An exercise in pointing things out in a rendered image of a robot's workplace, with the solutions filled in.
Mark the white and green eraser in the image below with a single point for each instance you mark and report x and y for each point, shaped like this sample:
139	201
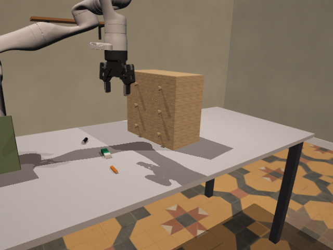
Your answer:
105	153

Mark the small wooden chest of drawers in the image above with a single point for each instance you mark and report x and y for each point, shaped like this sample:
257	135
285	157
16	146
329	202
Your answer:
187	108

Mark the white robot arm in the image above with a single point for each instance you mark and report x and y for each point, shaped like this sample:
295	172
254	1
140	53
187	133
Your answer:
43	34

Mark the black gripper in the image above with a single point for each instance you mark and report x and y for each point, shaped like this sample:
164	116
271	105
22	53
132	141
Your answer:
116	67

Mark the light wood drawer front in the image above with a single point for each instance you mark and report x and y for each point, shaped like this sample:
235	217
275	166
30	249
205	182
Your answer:
161	133
141	84
138	125
161	111
138	104
162	88

